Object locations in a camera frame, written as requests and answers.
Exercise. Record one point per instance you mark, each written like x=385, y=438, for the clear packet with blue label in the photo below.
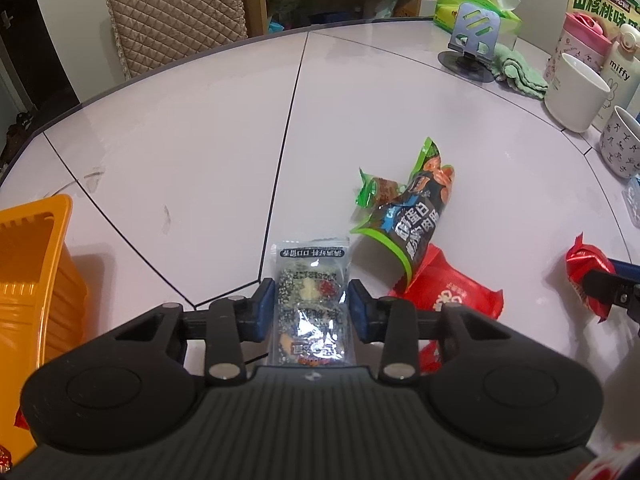
x=634, y=200

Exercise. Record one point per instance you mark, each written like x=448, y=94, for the red brown candy packet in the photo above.
x=5, y=455

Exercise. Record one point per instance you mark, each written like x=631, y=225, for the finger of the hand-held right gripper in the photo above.
x=625, y=267
x=607, y=287

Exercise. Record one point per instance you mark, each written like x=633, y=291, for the green black snack bag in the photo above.
x=410, y=215

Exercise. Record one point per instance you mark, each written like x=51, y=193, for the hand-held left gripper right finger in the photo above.
x=357, y=310

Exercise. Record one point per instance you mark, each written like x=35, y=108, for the person's red white clothing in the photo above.
x=605, y=470

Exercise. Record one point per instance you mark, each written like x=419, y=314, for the clear grey snack packet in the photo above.
x=310, y=310

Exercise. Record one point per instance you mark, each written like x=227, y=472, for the crinkled red snack packet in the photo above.
x=582, y=260

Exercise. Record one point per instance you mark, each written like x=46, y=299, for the white thermos bottle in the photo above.
x=622, y=72

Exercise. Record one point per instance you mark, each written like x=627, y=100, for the orange plastic tray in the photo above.
x=30, y=260

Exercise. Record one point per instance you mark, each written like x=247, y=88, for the dark door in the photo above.
x=30, y=35

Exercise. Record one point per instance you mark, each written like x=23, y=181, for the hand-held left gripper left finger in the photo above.
x=264, y=305

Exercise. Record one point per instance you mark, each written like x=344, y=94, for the white mug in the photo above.
x=575, y=100

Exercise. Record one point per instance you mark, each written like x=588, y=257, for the patterned mug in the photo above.
x=622, y=147

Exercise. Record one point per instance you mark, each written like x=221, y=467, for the pink cup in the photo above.
x=575, y=42

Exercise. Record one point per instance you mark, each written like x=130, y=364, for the green cloth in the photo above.
x=520, y=72

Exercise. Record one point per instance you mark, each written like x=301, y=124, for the beige quilted chair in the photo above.
x=175, y=15

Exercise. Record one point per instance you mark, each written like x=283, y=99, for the green tissue pack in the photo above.
x=442, y=7

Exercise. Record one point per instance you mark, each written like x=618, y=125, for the grey phone stand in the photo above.
x=475, y=25

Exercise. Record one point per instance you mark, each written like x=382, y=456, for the white plastic bag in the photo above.
x=385, y=0

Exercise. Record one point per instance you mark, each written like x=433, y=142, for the red packet with white print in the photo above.
x=455, y=292

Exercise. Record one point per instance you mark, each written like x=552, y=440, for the row of shoes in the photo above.
x=22, y=122

